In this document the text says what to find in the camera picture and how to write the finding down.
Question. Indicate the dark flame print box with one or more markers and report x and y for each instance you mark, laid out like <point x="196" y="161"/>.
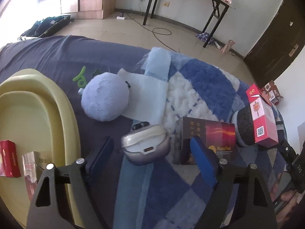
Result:
<point x="214" y="128"/>

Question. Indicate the person's right hand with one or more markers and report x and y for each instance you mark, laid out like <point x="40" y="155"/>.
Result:
<point x="289" y="199"/>

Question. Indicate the red white box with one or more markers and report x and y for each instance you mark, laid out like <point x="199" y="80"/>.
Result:
<point x="262" y="114"/>

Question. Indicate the round plush ball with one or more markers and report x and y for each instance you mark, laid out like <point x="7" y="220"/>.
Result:
<point x="104" y="95"/>

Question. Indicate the white power strip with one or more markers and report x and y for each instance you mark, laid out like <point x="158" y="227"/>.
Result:
<point x="121" y="18"/>

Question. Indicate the dark wooden door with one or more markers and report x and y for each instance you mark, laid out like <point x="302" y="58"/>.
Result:
<point x="281" y="40"/>

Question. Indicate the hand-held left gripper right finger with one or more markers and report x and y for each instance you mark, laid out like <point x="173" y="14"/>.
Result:
<point x="202" y="157"/>

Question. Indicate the dark blue bed sheet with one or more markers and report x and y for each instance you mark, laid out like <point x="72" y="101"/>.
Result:
<point x="47" y="54"/>

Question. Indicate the white cloth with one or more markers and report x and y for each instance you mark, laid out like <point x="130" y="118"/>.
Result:
<point x="147" y="95"/>

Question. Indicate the pink packet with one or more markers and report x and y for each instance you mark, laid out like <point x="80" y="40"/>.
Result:
<point x="227" y="46"/>

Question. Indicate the white grey case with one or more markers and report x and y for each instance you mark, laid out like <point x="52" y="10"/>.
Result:
<point x="143" y="140"/>

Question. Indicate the open dark suitcase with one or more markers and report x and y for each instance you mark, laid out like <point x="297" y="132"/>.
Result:
<point x="47" y="25"/>

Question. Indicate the yellow plastic basin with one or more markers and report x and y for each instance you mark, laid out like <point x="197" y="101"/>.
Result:
<point x="59" y="114"/>

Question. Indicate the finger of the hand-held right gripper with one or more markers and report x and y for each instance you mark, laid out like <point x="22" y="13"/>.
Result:
<point x="295" y="164"/>
<point x="280" y="128"/>

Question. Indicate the blue white checkered blanket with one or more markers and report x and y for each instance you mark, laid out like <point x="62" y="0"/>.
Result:
<point x="207" y="81"/>

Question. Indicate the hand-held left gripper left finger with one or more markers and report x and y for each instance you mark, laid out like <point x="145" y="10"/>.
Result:
<point x="104" y="157"/>

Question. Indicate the gold red box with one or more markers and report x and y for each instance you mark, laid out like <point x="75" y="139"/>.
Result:
<point x="33" y="164"/>

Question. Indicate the wooden wardrobe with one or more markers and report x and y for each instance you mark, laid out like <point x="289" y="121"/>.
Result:
<point x="90" y="0"/>

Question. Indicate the black grey foam cylinder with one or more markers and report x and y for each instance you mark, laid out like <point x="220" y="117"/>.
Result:
<point x="245" y="124"/>

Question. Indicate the blue patterned cloth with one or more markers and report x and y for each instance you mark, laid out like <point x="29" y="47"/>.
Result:
<point x="205" y="37"/>

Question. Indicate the light blue cloth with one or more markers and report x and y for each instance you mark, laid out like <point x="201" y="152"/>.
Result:
<point x="157" y="62"/>

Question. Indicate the brown patterned box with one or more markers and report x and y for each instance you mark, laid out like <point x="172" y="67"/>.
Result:
<point x="272" y="91"/>

